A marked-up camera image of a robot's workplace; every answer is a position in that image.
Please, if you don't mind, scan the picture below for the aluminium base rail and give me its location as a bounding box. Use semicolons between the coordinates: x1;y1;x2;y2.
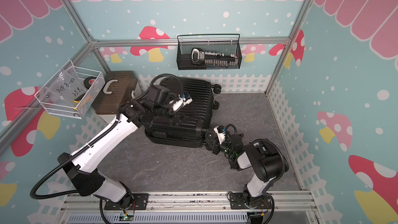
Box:
55;191;323;224

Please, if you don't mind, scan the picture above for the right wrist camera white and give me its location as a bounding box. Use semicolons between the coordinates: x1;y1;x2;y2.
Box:
214;125;227;145

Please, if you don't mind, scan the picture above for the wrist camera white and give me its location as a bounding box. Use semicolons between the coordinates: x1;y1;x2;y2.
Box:
214;125;227;145
170;92;193;114

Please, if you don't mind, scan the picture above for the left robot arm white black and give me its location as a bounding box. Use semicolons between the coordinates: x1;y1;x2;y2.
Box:
30;74;192;209

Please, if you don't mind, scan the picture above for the clear plastic wall bin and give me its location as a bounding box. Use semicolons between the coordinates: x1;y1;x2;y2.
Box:
34;60;105;119

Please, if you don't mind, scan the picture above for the black wire mesh basket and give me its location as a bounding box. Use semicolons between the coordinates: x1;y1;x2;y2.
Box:
176;34;242;71

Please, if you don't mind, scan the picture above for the black hard-shell suitcase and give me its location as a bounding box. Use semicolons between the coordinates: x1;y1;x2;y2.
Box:
145;77;222;148

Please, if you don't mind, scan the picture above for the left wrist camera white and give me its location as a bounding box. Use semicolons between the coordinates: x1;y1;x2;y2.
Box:
170;92;193;114

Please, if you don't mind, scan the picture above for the plastic bag with writing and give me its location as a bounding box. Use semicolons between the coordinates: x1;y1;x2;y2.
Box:
49;69;88;106

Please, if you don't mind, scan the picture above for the brown lid storage box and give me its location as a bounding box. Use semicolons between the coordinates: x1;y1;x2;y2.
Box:
92;71;142;124

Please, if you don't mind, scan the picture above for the black tape roll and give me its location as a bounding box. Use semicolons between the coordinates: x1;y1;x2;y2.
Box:
84;76;97;89

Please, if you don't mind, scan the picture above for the socket set in basket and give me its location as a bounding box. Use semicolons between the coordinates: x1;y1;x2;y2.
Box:
191;48;238;67

